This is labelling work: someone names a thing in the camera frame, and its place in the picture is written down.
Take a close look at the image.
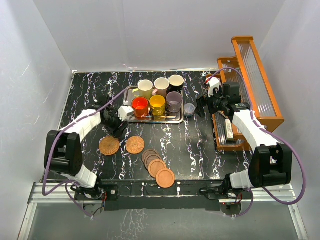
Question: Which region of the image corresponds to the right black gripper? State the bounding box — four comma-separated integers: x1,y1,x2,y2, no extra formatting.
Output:
195,85,228,118

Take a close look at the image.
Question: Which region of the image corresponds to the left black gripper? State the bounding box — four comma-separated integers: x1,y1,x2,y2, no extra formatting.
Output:
102,110,129,138

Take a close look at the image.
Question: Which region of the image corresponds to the woven rattan coaster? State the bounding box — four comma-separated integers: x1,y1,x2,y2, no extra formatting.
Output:
125,136,145,155
99,136,120,156

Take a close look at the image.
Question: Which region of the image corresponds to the dark brown wooden coaster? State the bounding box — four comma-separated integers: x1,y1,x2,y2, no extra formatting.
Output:
142,149,159,162

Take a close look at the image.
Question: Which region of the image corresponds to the light brown wooden coaster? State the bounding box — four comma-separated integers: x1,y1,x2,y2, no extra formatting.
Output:
148,159,167,178

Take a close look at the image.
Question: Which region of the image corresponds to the cream yellow mug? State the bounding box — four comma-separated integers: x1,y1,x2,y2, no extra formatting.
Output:
132,79,154,100

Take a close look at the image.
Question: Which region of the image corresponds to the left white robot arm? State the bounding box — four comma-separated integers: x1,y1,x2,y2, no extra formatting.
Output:
43,96,133,200

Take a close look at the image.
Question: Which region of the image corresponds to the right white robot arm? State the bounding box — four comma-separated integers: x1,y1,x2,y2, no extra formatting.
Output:
195,77,293,199

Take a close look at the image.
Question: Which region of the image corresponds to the clear jar of paperclips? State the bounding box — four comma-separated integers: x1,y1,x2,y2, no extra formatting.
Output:
183,103,196,118

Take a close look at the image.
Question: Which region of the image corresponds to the lilac mug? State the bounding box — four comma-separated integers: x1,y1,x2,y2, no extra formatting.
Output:
166,91,183,113

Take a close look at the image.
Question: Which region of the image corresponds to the black mug white inside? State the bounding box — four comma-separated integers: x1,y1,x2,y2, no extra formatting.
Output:
167,75,185,93

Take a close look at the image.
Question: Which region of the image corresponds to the orange red mug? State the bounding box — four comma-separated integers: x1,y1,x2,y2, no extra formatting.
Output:
131,96,149,119

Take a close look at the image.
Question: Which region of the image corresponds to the silver metal tray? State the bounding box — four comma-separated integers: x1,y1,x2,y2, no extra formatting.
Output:
122,86,184,124

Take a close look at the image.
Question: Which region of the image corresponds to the white eraser box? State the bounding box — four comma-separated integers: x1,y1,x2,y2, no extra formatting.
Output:
225,119,234,141

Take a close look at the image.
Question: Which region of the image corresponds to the pink mug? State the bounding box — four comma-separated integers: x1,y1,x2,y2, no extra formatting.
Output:
152,77,170,98

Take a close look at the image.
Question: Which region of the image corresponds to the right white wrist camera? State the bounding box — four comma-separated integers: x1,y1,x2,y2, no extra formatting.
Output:
205,77,221,98

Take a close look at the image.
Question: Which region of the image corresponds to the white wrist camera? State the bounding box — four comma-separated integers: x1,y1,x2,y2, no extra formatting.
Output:
117,100,134,122
205,77,221,98

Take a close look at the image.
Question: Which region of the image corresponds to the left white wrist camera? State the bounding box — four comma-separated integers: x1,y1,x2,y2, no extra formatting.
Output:
117,100,134,122

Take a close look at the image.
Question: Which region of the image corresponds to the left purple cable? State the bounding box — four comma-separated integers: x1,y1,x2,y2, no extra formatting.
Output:
41,87,140,218

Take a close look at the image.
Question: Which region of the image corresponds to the purple cable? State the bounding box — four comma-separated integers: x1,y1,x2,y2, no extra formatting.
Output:
207,66,307,217
41,87,140,218

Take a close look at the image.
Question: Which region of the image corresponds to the aluminium frame rail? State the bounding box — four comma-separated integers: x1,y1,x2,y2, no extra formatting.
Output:
18,184,309,240

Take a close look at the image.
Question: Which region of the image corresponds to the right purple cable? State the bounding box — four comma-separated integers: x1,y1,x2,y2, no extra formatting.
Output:
207,66,307,217

